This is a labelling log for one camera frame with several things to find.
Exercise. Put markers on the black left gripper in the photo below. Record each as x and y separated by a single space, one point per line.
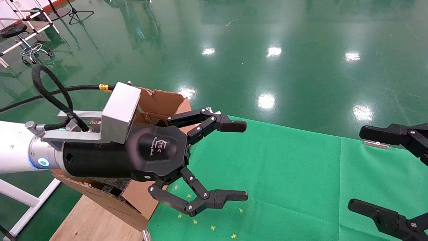
157 150

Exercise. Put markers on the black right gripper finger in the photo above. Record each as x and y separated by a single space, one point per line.
401 135
391 222

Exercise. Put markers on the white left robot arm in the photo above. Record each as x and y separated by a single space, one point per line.
16 147

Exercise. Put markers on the large open cardboard carton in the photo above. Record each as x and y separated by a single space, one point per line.
160 100

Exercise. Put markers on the green table cloth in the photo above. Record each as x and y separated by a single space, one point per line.
284 174

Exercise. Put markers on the black foam block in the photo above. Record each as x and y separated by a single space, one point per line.
113 187
155 119

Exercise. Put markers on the black tripod stand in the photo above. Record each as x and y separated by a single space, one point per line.
83 12

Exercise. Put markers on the black round base stand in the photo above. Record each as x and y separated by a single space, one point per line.
62 13

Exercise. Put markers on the thin black rod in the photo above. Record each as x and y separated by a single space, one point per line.
5 231

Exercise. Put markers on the white pipe rack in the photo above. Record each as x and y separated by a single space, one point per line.
10 49

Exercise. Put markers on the black round stool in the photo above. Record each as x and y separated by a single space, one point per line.
13 30

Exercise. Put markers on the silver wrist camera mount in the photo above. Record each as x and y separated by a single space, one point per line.
120 107

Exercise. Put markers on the white pipe table frame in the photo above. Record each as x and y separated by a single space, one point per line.
16 195

